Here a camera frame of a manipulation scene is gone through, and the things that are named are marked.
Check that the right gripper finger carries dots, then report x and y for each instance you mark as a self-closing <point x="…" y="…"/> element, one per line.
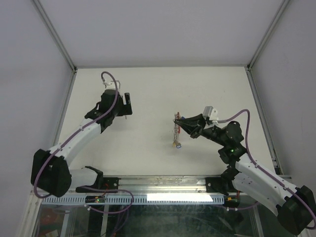
<point x="195" y="119"/>
<point x="190" y="127"/>

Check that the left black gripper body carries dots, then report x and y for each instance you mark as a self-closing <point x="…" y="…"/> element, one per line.
<point x="119" y="110"/>

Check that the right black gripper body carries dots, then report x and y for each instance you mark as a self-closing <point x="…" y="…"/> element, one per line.
<point x="211" y="133"/>

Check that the metal key holder red handle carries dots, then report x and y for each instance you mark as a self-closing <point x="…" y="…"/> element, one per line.
<point x="176" y="131"/>

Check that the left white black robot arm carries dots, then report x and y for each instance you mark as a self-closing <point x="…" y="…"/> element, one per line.
<point x="51" y="169"/>

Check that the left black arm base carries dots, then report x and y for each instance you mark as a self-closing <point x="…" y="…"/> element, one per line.
<point x="104" y="184"/>

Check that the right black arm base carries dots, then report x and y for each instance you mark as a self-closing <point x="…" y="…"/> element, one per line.
<point x="217" y="184"/>

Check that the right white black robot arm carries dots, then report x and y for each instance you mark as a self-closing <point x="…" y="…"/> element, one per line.
<point x="294" y="207"/>

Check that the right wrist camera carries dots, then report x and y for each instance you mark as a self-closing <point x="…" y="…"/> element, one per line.
<point x="210" y="115"/>

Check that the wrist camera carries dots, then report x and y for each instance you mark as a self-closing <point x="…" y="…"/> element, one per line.
<point x="210" y="115"/>
<point x="109" y="84"/>

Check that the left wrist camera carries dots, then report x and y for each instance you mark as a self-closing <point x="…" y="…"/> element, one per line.
<point x="109" y="84"/>

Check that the aluminium mounting rail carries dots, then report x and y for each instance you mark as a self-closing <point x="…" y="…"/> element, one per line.
<point x="142" y="185"/>

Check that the grey slotted cable duct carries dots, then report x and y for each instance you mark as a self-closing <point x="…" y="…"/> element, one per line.
<point x="150" y="199"/>

